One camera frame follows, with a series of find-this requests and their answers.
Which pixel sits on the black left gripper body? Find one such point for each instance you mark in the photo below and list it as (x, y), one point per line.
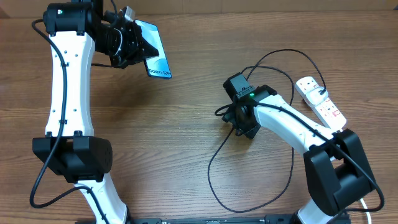
(125, 47)

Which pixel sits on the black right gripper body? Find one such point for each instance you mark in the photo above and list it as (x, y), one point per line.
(247, 126)

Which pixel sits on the Samsung Galaxy smartphone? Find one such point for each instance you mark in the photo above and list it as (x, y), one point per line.
(155, 58)

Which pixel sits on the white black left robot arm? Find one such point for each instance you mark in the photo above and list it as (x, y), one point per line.
(76, 30)

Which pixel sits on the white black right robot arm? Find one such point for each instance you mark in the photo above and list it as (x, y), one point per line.
(337, 170)

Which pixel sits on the white charger plug adapter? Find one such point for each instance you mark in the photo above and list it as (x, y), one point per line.
(316, 96)

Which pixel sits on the white power strip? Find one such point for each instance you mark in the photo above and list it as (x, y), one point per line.
(327, 112)

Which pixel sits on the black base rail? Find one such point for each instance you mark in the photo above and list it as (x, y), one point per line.
(268, 219)

